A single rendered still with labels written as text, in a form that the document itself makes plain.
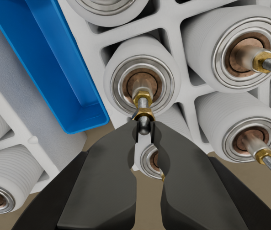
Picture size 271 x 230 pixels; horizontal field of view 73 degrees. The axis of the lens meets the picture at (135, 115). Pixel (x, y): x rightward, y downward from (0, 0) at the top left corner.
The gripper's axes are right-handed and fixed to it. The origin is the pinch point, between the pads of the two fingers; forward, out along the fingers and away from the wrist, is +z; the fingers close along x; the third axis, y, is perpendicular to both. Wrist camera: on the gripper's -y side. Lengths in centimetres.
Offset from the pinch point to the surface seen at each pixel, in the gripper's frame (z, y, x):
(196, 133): 16.7, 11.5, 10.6
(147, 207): 35, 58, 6
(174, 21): 16.7, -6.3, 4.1
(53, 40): 34.3, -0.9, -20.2
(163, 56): 9.7, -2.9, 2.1
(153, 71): 9.4, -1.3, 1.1
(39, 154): 16.6, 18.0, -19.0
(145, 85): 7.3, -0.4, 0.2
